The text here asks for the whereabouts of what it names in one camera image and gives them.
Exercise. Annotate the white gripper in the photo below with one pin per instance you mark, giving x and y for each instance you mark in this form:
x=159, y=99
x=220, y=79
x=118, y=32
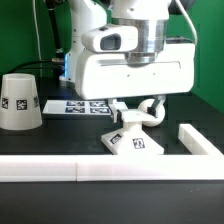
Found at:
x=107, y=75

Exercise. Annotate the white lamp base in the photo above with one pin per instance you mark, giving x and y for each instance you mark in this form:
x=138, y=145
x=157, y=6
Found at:
x=131, y=139

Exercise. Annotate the white lamp bulb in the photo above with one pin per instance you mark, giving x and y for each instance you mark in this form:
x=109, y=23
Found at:
x=156, y=116

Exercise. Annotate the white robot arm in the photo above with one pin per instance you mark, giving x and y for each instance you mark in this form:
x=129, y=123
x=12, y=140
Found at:
x=129, y=61

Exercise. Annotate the white lamp shade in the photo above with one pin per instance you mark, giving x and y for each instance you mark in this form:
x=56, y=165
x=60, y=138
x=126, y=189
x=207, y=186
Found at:
x=19, y=102

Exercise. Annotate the white marker plate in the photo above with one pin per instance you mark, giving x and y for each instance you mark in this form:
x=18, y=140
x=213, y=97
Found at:
x=96, y=108

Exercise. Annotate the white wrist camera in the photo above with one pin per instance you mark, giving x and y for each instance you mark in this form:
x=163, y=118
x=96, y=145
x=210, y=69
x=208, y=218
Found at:
x=111, y=38

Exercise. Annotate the white L-shaped fence wall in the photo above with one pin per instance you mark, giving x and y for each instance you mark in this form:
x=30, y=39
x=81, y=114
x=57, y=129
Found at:
x=204, y=162

